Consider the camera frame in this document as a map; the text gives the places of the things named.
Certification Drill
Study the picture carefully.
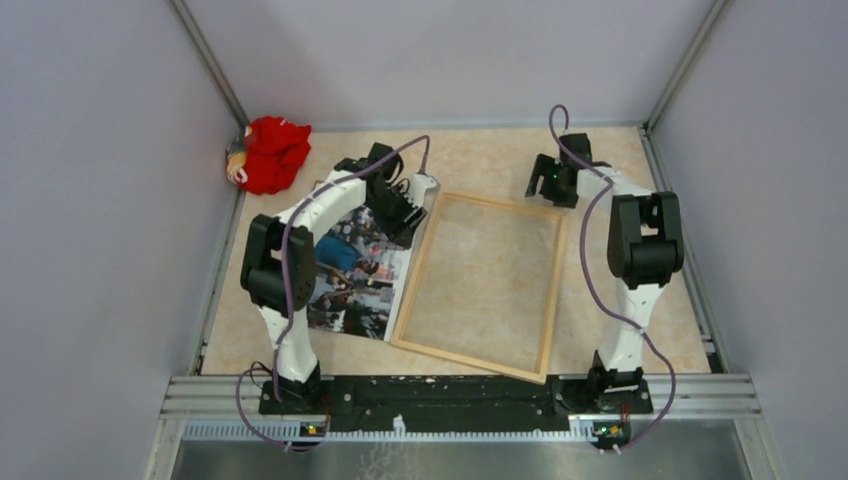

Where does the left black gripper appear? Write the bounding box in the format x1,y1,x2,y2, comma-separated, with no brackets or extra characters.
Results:
366,185,428,251

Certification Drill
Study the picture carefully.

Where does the printed photo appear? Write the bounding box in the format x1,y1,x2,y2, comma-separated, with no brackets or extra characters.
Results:
307,205,412,341

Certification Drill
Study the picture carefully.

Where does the wooden picture frame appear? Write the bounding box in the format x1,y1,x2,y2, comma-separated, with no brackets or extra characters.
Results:
389,191,570,386

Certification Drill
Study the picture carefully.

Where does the transparent plastic sheet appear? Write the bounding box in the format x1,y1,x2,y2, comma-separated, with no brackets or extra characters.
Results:
401,185,562,374

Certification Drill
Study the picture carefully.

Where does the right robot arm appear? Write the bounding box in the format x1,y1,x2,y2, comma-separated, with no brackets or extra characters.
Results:
526,133,685,412

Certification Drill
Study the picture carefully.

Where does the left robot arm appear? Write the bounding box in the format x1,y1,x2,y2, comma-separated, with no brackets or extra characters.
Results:
240,143,439,414

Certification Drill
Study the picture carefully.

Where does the red crumpled cloth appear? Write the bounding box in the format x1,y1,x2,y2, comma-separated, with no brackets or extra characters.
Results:
226,116,312,195

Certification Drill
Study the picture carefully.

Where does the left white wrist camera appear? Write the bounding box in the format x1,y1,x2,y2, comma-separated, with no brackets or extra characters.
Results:
406,173,440,207

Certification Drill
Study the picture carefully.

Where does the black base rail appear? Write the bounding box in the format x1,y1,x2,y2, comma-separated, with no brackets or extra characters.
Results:
258,375,654,433

